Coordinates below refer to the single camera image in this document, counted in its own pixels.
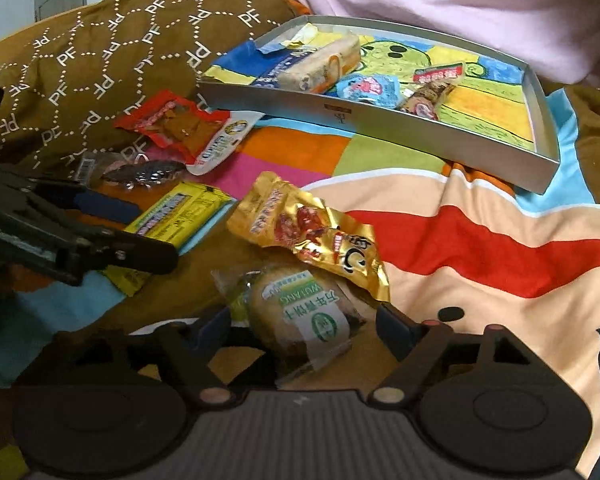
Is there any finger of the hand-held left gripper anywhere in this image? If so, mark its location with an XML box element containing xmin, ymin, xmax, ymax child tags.
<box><xmin>34</xmin><ymin>182</ymin><xmax>142</xmax><ymax>227</ymax></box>
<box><xmin>54</xmin><ymin>224</ymin><xmax>179</xmax><ymax>287</ymax></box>

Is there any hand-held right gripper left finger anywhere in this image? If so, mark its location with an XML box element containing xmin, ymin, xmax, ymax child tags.
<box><xmin>55</xmin><ymin>306</ymin><xmax>232</xmax><ymax>407</ymax></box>

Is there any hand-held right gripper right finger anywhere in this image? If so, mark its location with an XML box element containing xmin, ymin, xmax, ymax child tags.
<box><xmin>370</xmin><ymin>302</ymin><xmax>547</xmax><ymax>407</ymax></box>

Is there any clear packet of dark snack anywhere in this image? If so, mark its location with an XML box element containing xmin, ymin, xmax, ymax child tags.
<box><xmin>74</xmin><ymin>154</ymin><xmax>187</xmax><ymax>192</ymax></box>

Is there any yellow snack packet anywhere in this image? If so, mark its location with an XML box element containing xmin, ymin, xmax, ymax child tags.
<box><xmin>102</xmin><ymin>181</ymin><xmax>234</xmax><ymax>297</ymax></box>

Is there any green label pastry packet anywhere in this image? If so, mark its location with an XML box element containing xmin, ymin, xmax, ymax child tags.
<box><xmin>210</xmin><ymin>264</ymin><xmax>367</xmax><ymax>377</ymax></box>

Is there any red and white tofu packet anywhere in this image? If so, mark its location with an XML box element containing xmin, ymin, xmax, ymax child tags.
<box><xmin>114</xmin><ymin>89</ymin><xmax>267</xmax><ymax>177</ymax></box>

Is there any gold foil snack packet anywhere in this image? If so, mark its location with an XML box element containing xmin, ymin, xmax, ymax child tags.
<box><xmin>226</xmin><ymin>171</ymin><xmax>392</xmax><ymax>302</ymax></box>

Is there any shallow grey cardboard box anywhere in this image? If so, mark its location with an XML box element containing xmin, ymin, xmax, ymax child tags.
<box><xmin>197</xmin><ymin>15</ymin><xmax>561</xmax><ymax>196</ymax></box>

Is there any blue stick packet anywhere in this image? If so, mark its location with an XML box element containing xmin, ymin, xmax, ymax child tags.
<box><xmin>250</xmin><ymin>47</ymin><xmax>326</xmax><ymax>92</ymax></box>

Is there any red quail egg packet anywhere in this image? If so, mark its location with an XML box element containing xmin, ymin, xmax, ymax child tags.
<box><xmin>399</xmin><ymin>62</ymin><xmax>468</xmax><ymax>122</ymax></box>

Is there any light blue pink packet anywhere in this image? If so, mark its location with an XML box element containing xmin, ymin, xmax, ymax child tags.
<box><xmin>336</xmin><ymin>72</ymin><xmax>400</xmax><ymax>109</ymax></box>

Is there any white nougat cake packet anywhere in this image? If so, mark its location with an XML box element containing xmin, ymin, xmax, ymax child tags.
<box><xmin>280</xmin><ymin>35</ymin><xmax>362</xmax><ymax>95</ymax></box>

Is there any colourful cartoon bedsheet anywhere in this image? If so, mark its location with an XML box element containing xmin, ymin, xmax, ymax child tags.
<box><xmin>0</xmin><ymin>80</ymin><xmax>600</xmax><ymax>480</ymax></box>

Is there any brown patterned pillow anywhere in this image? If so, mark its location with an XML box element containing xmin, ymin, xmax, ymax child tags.
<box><xmin>0</xmin><ymin>0</ymin><xmax>312</xmax><ymax>196</ymax></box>

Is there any pink sheet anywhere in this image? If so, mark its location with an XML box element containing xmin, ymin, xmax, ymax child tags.
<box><xmin>210</xmin><ymin>0</ymin><xmax>600</xmax><ymax>92</ymax></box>

